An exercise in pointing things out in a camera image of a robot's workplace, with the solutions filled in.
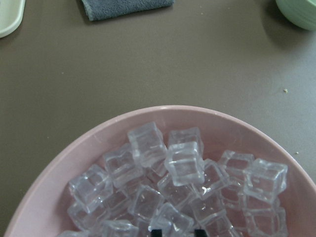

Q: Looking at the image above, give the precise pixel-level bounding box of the grey folded cloth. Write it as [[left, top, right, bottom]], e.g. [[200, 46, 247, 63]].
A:
[[81, 0, 175, 21]]

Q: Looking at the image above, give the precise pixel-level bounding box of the mint green bowl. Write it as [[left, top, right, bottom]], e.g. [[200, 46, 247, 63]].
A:
[[276, 0, 316, 31]]

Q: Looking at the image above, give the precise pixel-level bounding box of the white rabbit tray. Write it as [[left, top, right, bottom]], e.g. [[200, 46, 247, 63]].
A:
[[0, 0, 26, 38]]

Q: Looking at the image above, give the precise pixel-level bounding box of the ice cube on top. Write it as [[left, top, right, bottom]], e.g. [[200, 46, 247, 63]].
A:
[[164, 141, 204, 186]]

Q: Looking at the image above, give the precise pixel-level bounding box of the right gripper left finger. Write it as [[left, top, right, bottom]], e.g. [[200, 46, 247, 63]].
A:
[[151, 229, 162, 237]]

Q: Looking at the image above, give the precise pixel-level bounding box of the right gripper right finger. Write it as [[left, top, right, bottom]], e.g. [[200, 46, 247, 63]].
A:
[[194, 229, 206, 237]]

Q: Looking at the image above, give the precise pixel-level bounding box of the pink bowl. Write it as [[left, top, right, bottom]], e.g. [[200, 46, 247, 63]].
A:
[[5, 105, 316, 237]]

